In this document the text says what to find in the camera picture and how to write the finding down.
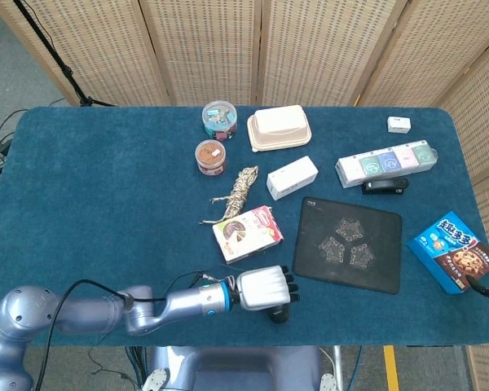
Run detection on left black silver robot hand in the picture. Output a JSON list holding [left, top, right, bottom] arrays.
[[236, 265, 301, 313]]

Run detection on black computer mouse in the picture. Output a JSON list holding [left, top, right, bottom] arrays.
[[267, 303, 293, 325]]

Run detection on black patterned mouse pad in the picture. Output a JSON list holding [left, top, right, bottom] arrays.
[[292, 196, 403, 296]]

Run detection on white red biscuit box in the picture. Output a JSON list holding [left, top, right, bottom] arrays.
[[212, 204, 284, 265]]

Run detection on blue chocolate cookie box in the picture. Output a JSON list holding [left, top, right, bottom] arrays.
[[406, 210, 489, 295]]

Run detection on blue-grey robot torso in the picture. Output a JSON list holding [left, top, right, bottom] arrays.
[[140, 345, 339, 391]]

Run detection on metal table leg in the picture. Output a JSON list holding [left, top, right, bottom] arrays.
[[333, 345, 346, 391]]

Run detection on white rectangular cardboard box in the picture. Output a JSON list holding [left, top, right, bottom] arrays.
[[266, 155, 319, 201]]

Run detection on clear jar with brown contents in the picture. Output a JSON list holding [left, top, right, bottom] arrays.
[[194, 139, 227, 177]]

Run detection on black stapler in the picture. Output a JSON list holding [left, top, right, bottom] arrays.
[[361, 178, 410, 196]]

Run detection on beige plastic lunch container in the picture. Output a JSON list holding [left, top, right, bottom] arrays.
[[246, 104, 313, 153]]

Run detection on row of tissue packs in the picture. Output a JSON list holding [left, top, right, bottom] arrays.
[[334, 139, 439, 189]]

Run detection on clear jar of binder clips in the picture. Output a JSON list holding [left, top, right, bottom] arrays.
[[201, 100, 238, 142]]

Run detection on blue carpet table cover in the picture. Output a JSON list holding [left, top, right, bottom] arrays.
[[0, 106, 487, 348]]

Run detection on small white box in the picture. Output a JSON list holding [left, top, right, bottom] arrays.
[[387, 116, 412, 134]]

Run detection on woven wooden folding screen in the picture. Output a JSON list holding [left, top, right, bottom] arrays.
[[0, 0, 489, 391]]

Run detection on black tripod stand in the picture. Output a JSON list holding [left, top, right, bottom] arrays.
[[11, 0, 116, 108]]

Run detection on coiled beige rope bundle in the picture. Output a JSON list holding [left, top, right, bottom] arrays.
[[199, 165, 260, 226]]

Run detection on blue cable bundle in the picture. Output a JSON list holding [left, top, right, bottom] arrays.
[[124, 345, 148, 387]]

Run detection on black floor cables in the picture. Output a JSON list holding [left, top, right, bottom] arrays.
[[0, 97, 66, 213]]

